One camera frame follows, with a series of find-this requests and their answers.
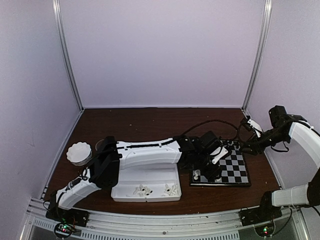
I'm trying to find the right aluminium frame post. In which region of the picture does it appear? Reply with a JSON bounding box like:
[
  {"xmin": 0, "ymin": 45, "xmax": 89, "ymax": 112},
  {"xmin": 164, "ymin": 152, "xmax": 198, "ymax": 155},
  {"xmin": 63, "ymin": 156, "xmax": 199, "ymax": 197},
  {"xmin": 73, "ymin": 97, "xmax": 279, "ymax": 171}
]
[{"xmin": 241, "ymin": 0, "xmax": 273, "ymax": 114}]

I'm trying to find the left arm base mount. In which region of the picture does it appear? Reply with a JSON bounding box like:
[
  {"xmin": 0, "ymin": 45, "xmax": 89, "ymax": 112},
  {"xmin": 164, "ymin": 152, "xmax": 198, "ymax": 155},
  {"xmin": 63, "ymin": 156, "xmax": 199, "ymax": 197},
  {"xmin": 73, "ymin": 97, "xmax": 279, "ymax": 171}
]
[{"xmin": 45, "ymin": 208, "xmax": 90, "ymax": 239}]

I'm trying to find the black white chess board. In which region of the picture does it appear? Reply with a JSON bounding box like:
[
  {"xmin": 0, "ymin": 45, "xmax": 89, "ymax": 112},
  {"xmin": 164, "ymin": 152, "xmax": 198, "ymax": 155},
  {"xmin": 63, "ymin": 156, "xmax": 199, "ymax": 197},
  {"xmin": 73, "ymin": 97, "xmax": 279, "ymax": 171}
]
[{"xmin": 189, "ymin": 148, "xmax": 252, "ymax": 188}]

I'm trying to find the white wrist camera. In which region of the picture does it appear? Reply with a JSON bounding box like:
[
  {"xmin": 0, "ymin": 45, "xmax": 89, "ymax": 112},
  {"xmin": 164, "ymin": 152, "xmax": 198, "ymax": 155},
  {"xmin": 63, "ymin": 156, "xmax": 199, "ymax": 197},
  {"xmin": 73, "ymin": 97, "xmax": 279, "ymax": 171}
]
[
  {"xmin": 245, "ymin": 118, "xmax": 263, "ymax": 138},
  {"xmin": 209, "ymin": 146, "xmax": 229, "ymax": 165}
]

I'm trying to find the row of black chess pieces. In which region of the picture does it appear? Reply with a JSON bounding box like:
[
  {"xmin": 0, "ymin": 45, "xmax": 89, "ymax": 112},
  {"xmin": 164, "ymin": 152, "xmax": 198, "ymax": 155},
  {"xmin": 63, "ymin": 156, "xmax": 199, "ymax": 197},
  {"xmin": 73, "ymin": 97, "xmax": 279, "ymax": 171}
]
[{"xmin": 221, "ymin": 139, "xmax": 240, "ymax": 150}]

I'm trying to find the white plastic compartment tray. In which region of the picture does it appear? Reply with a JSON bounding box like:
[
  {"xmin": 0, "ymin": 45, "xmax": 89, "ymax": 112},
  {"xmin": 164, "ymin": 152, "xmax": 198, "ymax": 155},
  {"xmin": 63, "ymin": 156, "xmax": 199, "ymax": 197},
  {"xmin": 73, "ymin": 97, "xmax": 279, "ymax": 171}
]
[{"xmin": 111, "ymin": 164, "xmax": 182, "ymax": 203}]

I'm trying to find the aluminium frame post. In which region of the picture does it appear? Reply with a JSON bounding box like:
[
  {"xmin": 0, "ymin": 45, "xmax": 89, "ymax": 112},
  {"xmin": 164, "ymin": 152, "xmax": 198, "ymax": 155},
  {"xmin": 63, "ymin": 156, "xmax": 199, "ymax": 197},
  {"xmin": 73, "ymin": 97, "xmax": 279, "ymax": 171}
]
[
  {"xmin": 241, "ymin": 0, "xmax": 273, "ymax": 114},
  {"xmin": 52, "ymin": 0, "xmax": 84, "ymax": 112}
]

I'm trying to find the front aluminium rail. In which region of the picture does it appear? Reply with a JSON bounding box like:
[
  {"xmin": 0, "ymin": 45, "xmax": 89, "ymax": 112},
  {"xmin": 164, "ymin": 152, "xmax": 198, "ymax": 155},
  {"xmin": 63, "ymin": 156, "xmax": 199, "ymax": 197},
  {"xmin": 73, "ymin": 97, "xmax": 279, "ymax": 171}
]
[{"xmin": 17, "ymin": 199, "xmax": 312, "ymax": 240}]

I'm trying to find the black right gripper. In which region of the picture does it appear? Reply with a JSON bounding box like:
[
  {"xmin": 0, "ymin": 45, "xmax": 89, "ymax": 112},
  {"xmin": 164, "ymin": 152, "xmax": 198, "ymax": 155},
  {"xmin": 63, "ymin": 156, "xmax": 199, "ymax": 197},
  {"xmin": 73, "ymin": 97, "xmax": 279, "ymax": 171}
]
[{"xmin": 239, "ymin": 127, "xmax": 290, "ymax": 156}]

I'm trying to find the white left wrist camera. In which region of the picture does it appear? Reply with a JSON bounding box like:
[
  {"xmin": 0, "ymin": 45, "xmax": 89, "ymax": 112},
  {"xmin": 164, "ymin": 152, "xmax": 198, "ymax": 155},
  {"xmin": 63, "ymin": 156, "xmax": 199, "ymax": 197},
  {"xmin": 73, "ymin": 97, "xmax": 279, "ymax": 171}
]
[{"xmin": 209, "ymin": 146, "xmax": 229, "ymax": 165}]

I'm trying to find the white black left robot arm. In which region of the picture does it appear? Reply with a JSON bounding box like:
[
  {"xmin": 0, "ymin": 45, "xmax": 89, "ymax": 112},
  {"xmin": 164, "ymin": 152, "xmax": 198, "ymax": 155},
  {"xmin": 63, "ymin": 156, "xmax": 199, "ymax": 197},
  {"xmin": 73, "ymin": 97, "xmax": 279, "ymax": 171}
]
[{"xmin": 48, "ymin": 131, "xmax": 228, "ymax": 222}]

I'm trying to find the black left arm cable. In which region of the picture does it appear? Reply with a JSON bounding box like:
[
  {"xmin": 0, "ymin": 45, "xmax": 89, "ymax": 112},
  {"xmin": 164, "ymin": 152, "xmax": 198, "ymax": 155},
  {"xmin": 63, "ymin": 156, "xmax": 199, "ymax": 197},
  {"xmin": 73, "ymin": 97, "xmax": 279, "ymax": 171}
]
[{"xmin": 179, "ymin": 120, "xmax": 241, "ymax": 143}]

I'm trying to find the white scalloped bowl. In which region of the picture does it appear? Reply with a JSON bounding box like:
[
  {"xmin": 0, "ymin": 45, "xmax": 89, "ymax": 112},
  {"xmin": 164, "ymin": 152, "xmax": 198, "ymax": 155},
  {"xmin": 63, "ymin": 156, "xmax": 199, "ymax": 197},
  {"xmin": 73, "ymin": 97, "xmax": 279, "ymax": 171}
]
[{"xmin": 66, "ymin": 142, "xmax": 92, "ymax": 167}]

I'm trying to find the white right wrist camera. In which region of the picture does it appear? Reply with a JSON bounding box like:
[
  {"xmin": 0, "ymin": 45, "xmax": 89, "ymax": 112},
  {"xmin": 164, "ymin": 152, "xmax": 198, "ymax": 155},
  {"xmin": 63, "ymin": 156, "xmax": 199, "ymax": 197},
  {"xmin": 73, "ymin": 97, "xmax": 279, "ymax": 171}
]
[{"xmin": 245, "ymin": 118, "xmax": 263, "ymax": 138}]

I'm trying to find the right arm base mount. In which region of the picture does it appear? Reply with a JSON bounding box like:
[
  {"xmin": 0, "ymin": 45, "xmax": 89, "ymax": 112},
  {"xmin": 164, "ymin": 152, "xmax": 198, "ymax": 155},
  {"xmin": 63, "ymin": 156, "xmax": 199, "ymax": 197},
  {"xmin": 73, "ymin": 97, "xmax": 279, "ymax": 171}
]
[{"xmin": 239, "ymin": 207, "xmax": 282, "ymax": 238}]

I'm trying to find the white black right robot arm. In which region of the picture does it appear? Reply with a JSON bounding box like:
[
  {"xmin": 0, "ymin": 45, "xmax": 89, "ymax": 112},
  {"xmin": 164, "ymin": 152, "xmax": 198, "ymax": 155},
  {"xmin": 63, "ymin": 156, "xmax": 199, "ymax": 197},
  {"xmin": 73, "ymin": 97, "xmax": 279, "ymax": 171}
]
[{"xmin": 237, "ymin": 105, "xmax": 320, "ymax": 221}]

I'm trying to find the left aluminium frame post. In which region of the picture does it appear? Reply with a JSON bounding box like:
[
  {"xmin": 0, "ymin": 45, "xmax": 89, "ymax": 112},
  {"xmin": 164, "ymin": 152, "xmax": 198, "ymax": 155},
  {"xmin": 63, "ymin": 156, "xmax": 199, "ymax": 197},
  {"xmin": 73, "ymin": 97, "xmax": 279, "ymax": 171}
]
[{"xmin": 52, "ymin": 0, "xmax": 84, "ymax": 112}]

